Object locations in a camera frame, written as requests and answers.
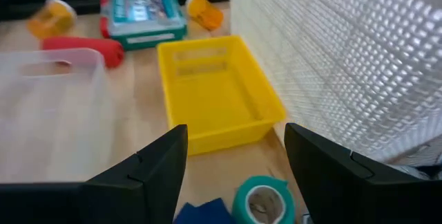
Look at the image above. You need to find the teal bandage roll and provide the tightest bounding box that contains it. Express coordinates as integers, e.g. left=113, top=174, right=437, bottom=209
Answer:
left=231, top=175, right=296, bottom=224

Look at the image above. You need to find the dark blue garment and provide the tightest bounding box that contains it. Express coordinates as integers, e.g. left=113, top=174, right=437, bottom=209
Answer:
left=173, top=198, right=236, bottom=224

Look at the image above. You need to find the white perforated laundry basket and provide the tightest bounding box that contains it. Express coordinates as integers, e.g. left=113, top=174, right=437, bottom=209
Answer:
left=229, top=0, right=442, bottom=166

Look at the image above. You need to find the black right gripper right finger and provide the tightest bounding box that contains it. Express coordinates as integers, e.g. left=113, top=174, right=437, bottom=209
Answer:
left=284, top=122, right=442, bottom=224

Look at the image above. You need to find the teal first aid kit box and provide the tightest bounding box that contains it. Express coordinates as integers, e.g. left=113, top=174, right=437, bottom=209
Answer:
left=99, top=0, right=188, bottom=51

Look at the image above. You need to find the red bandage roll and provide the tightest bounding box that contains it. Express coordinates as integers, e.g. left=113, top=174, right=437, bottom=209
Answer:
left=40, top=36, right=125, bottom=69

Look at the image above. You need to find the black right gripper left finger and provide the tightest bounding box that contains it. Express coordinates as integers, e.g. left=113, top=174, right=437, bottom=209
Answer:
left=0, top=124, right=189, bottom=224

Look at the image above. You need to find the orange pill bottle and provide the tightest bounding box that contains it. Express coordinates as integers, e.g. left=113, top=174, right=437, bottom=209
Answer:
left=185, top=0, right=224, bottom=31
left=26, top=0, right=77, bottom=40

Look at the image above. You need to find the small yellow plastic basket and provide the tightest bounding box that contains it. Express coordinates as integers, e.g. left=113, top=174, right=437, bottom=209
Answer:
left=157, top=35, right=287, bottom=156

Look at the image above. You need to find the clear plastic bin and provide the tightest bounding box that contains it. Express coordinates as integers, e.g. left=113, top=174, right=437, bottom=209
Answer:
left=0, top=48, right=111, bottom=183

